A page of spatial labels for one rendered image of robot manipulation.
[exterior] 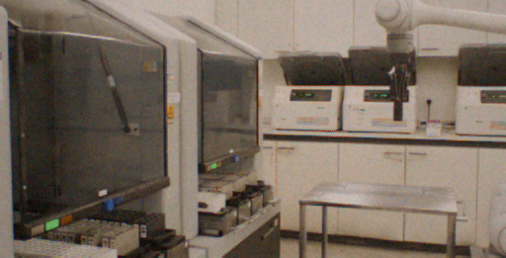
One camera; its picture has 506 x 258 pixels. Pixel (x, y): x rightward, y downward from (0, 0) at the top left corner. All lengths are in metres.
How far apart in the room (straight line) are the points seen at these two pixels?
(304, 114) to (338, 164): 0.48
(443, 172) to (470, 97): 0.59
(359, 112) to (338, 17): 0.85
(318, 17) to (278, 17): 0.36
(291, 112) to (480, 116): 1.43
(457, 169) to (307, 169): 1.13
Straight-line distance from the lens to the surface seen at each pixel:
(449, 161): 4.09
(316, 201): 2.10
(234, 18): 4.71
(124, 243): 1.49
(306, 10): 4.51
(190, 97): 1.81
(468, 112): 4.06
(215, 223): 1.92
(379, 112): 4.08
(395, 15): 1.63
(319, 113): 4.15
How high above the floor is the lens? 1.29
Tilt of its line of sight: 3 degrees down
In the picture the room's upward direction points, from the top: straight up
